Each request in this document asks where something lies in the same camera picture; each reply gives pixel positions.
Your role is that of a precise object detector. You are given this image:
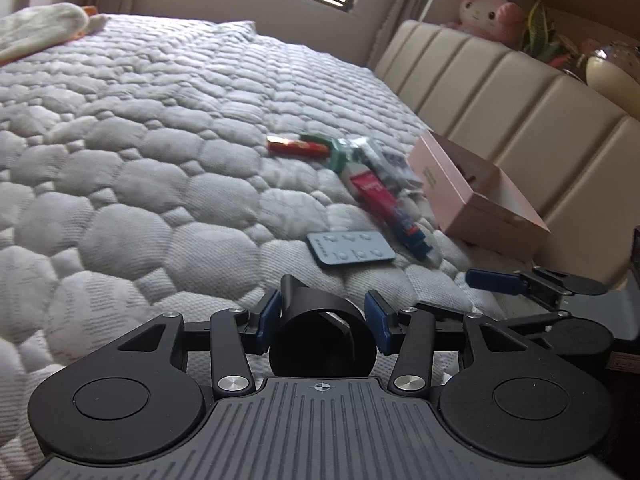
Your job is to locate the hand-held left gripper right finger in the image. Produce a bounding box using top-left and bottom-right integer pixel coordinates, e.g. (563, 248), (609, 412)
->
(364, 289), (532, 395)

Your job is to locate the beige curtain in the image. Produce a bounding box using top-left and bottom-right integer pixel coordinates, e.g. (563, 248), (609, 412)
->
(350, 0), (438, 68)

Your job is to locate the pink plush toy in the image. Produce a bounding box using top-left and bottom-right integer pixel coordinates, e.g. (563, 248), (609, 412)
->
(440, 0), (528, 51)

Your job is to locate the beige padded headboard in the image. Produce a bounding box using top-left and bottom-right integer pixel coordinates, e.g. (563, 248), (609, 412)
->
(374, 20), (640, 291)

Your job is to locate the cream round lamp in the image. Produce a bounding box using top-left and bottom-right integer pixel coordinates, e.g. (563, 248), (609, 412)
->
(585, 42), (640, 121)

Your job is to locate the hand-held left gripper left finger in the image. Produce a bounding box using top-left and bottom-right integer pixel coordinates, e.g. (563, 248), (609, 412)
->
(116, 289), (282, 397)

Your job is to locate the grey quilted mattress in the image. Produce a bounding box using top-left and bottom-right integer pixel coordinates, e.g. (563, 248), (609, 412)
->
(0, 12), (531, 463)

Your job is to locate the red toothpaste tube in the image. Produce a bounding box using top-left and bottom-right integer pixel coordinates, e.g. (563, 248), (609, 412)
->
(349, 169), (432, 261)

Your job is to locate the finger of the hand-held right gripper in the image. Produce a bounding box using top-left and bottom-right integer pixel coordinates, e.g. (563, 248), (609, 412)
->
(465, 265), (577, 312)
(414, 302), (572, 345)

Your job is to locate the green plastic clip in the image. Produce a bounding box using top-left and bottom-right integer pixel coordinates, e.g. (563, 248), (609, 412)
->
(300, 132), (347, 173)

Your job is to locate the clear plastic packet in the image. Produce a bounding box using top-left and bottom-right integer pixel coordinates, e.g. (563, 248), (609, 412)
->
(337, 137), (386, 171)
(372, 147), (423, 196)

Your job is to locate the green potted plant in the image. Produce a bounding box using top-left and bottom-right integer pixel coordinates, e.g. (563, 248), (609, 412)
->
(520, 0), (568, 63)

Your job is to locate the pink cardboard box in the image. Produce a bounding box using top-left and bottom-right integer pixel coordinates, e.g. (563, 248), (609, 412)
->
(406, 129), (552, 262)

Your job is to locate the grey pill blister pack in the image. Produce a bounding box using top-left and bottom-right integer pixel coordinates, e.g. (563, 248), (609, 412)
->
(306, 230), (397, 268)

